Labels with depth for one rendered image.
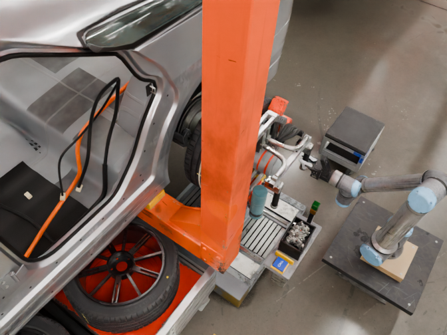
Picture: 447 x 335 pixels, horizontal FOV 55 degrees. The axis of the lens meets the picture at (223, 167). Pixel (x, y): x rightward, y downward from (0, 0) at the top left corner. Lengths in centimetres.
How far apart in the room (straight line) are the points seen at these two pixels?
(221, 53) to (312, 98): 295
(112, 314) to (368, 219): 175
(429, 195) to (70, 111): 190
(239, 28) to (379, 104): 324
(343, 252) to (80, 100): 186
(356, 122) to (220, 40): 243
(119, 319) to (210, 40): 160
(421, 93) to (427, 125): 44
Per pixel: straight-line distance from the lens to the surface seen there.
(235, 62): 127
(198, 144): 226
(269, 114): 233
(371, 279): 286
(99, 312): 243
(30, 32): 155
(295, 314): 297
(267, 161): 239
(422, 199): 215
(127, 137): 234
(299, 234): 255
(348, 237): 295
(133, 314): 240
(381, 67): 479
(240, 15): 118
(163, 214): 244
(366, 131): 354
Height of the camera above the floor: 275
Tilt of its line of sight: 52 degrees down
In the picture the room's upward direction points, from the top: 4 degrees clockwise
